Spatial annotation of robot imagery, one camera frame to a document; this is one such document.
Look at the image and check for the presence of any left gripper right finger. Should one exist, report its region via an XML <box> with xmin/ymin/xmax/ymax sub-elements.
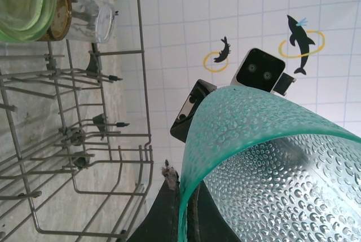
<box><xmin>187</xmin><ymin>182</ymin><xmax>240</xmax><ymax>242</ymax></box>

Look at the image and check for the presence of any clear plastic cup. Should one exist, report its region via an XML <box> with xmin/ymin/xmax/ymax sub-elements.
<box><xmin>64</xmin><ymin>0</ymin><xmax>116</xmax><ymax>45</ymax></box>

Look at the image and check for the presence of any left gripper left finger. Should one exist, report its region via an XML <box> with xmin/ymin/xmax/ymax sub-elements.
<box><xmin>128</xmin><ymin>159</ymin><xmax>181</xmax><ymax>242</ymax></box>

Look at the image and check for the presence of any dolphin sticker ring blue splash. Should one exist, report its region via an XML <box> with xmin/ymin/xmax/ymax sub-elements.
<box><xmin>279</xmin><ymin>14</ymin><xmax>325</xmax><ymax>76</ymax></box>

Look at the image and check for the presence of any dolphin sticker yellow ring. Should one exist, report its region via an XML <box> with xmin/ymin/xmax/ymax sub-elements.
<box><xmin>203</xmin><ymin>36</ymin><xmax>232</xmax><ymax>73</ymax></box>

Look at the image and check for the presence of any tall green plastic cup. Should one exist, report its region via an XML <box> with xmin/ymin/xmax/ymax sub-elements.
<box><xmin>0</xmin><ymin>0</ymin><xmax>59</xmax><ymax>42</ymax></box>

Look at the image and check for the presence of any grey wire dish rack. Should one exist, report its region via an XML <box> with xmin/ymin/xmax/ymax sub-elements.
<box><xmin>0</xmin><ymin>0</ymin><xmax>198</xmax><ymax>242</ymax></box>

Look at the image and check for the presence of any teal textured plastic cup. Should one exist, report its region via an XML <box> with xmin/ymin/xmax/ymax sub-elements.
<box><xmin>177</xmin><ymin>85</ymin><xmax>361</xmax><ymax>242</ymax></box>

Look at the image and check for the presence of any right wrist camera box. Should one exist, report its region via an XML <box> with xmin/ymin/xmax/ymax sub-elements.
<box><xmin>230</xmin><ymin>47</ymin><xmax>285</xmax><ymax>96</ymax></box>

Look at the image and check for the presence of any amber plastic cup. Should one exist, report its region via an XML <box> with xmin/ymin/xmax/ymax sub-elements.
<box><xmin>36</xmin><ymin>0</ymin><xmax>73</xmax><ymax>42</ymax></box>

